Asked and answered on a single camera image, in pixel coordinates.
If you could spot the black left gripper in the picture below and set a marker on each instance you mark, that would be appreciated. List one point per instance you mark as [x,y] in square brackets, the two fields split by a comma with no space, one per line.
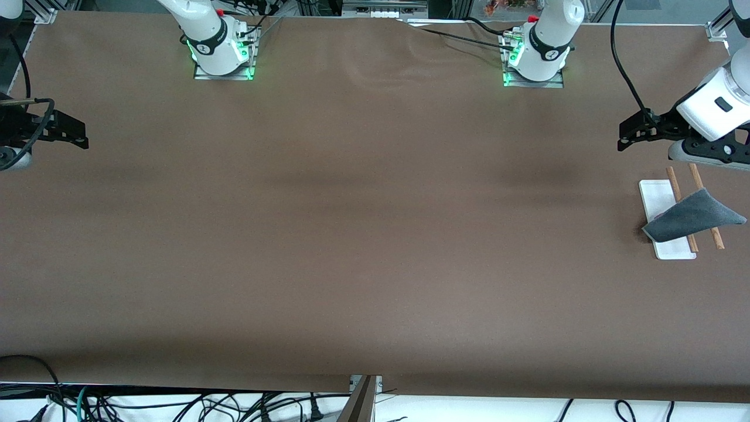
[667,123]

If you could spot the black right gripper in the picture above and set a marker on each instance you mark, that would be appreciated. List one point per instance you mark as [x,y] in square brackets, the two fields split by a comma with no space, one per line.
[17,125]

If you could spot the dark grey towel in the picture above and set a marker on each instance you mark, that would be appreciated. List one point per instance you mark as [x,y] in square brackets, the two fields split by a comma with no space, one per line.
[691,217]

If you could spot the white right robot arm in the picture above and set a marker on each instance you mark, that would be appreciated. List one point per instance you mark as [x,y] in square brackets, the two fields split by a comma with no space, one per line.
[205,29]

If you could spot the orange background object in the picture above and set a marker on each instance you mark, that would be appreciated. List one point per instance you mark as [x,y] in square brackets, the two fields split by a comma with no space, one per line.
[504,6]

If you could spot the white flat strip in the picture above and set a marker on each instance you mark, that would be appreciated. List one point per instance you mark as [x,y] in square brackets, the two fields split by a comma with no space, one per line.
[439,23]

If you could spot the grey metal box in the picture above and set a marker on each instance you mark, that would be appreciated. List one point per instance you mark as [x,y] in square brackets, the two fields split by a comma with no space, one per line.
[387,7]

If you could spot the brown table cover sheet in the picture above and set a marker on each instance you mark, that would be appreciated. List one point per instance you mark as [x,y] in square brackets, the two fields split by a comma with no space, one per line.
[351,234]

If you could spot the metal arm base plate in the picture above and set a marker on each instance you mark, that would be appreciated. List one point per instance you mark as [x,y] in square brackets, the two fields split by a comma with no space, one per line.
[202,75]
[554,83]

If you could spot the aluminium frame profile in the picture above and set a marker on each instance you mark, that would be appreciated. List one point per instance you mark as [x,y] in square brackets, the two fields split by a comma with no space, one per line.
[45,13]
[718,29]

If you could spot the small metal bracket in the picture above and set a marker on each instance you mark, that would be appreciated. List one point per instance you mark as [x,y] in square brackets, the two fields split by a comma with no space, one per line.
[378,382]

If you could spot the brown wooden post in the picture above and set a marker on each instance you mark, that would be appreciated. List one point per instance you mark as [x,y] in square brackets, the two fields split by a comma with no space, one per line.
[358,404]

